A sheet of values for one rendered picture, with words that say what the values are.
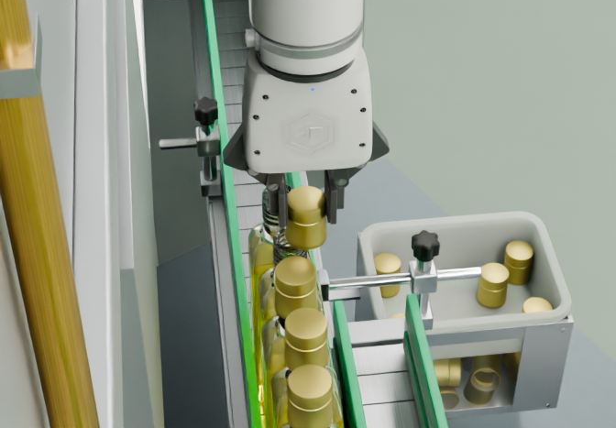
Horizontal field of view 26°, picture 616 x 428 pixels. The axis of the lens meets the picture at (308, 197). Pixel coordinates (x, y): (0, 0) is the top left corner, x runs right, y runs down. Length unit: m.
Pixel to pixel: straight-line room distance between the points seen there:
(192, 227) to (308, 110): 1.45
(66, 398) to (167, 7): 1.61
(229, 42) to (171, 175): 0.60
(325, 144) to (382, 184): 0.99
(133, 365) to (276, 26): 0.26
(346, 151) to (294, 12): 0.15
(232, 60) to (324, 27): 0.82
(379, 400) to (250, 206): 0.32
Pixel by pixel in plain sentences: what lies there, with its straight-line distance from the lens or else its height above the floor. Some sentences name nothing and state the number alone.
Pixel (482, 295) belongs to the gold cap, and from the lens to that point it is 1.60.
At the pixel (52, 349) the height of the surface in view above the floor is 1.71.
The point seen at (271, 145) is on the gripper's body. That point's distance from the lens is 1.04.
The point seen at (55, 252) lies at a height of 1.76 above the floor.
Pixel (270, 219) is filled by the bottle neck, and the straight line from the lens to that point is 1.19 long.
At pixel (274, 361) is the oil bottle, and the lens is 1.13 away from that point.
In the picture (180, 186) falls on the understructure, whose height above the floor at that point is 0.51.
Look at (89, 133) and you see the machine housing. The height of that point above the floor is 1.57.
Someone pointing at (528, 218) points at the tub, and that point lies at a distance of 1.62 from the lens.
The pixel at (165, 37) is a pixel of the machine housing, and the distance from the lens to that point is 2.18.
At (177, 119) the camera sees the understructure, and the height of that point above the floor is 0.67.
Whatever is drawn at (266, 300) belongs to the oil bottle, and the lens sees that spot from 1.17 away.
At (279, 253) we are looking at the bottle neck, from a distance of 1.14.
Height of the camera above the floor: 2.12
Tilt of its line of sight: 43 degrees down
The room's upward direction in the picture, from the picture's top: straight up
